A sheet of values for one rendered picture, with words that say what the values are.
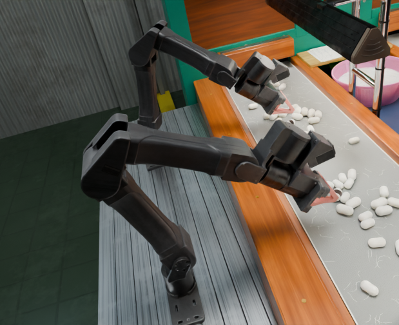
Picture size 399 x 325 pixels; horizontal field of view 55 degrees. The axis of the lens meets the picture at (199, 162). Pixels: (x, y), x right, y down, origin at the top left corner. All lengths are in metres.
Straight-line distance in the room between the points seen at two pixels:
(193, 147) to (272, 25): 1.06
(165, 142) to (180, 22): 0.96
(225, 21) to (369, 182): 0.87
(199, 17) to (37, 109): 2.25
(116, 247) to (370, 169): 0.70
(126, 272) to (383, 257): 0.59
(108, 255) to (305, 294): 0.53
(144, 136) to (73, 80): 2.79
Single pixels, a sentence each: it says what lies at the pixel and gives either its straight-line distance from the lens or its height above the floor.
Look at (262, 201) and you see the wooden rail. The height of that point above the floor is 0.77.
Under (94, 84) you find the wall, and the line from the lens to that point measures 3.41.
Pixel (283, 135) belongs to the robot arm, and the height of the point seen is 1.01.
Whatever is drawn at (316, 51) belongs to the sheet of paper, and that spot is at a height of 0.78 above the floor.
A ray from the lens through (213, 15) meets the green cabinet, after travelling 1.57.
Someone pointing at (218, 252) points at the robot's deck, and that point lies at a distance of 0.97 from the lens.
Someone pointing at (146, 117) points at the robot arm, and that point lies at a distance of 1.25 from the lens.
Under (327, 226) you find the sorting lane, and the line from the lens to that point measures 0.91.
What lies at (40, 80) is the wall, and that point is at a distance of 3.44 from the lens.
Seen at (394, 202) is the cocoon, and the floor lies 0.76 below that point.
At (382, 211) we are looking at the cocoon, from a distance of 0.93.
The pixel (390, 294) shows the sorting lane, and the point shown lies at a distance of 0.81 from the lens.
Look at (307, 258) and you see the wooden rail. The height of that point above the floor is 0.76.
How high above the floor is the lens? 1.39
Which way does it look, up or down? 35 degrees down
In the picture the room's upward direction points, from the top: 13 degrees counter-clockwise
